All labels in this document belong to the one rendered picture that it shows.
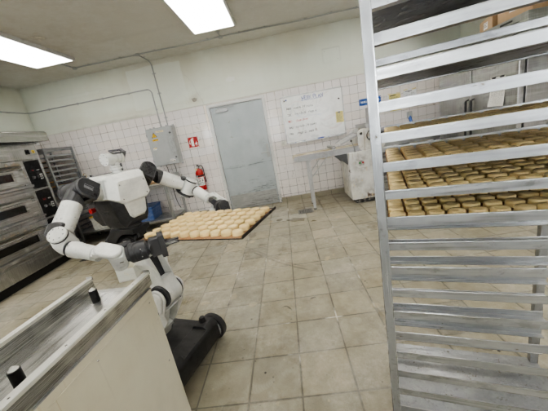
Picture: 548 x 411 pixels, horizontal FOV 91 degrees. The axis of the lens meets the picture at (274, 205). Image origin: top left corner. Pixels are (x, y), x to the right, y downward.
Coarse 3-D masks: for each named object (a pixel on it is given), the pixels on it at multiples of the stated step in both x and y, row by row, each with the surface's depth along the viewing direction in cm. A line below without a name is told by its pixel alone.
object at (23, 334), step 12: (84, 288) 121; (60, 300) 110; (72, 300) 115; (48, 312) 104; (60, 312) 109; (24, 324) 97; (36, 324) 100; (48, 324) 104; (12, 336) 92; (24, 336) 95; (36, 336) 99; (0, 348) 88; (12, 348) 91; (0, 360) 88
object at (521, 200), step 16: (496, 192) 95; (512, 192) 94; (528, 192) 89; (544, 192) 87; (400, 208) 96; (416, 208) 94; (432, 208) 92; (448, 208) 91; (464, 208) 90; (480, 208) 84; (496, 208) 82; (512, 208) 84; (528, 208) 78; (544, 208) 77
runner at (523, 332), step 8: (400, 320) 144; (408, 320) 142; (416, 320) 141; (424, 320) 139; (432, 320) 138; (432, 328) 136; (440, 328) 136; (448, 328) 135; (456, 328) 134; (464, 328) 133; (472, 328) 132; (480, 328) 131; (488, 328) 130; (496, 328) 128; (504, 328) 127; (512, 328) 126; (520, 328) 125; (528, 336) 122; (536, 336) 122
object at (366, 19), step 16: (368, 0) 71; (368, 16) 72; (368, 32) 73; (368, 48) 74; (368, 64) 75; (368, 80) 76; (368, 96) 77; (368, 112) 79; (384, 192) 84; (384, 208) 85; (384, 224) 87; (384, 240) 88; (384, 256) 90; (384, 272) 92; (384, 288) 93; (384, 304) 95
